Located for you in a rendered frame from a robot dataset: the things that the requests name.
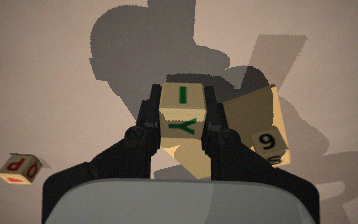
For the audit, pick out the tan letter block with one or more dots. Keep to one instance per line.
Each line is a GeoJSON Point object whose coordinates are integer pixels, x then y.
{"type": "Point", "coordinates": [270, 145]}
{"type": "Point", "coordinates": [20, 169]}
{"type": "Point", "coordinates": [182, 110]}

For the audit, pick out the tan flat mat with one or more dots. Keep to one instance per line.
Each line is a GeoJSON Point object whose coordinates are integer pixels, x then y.
{"type": "Point", "coordinates": [247, 114]}

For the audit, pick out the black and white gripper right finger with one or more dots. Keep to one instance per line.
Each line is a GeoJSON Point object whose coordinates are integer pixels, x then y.
{"type": "Point", "coordinates": [231, 160]}

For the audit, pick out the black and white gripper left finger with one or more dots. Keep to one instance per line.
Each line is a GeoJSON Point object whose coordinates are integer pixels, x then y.
{"type": "Point", "coordinates": [124, 159]}

